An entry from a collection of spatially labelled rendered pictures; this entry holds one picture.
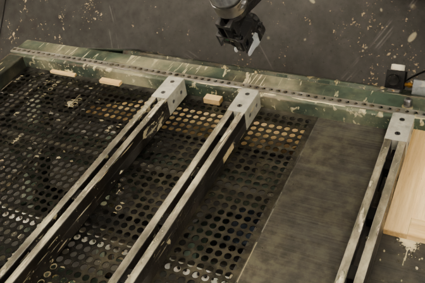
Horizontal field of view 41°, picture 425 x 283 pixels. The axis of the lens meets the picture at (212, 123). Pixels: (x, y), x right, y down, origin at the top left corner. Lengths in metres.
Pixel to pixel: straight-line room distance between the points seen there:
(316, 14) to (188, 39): 0.69
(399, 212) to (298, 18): 1.46
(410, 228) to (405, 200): 0.10
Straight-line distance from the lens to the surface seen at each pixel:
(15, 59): 2.40
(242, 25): 1.29
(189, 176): 1.57
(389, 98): 1.83
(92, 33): 3.32
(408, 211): 1.53
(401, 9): 2.68
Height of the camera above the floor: 2.65
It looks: 64 degrees down
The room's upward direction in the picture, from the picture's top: 103 degrees counter-clockwise
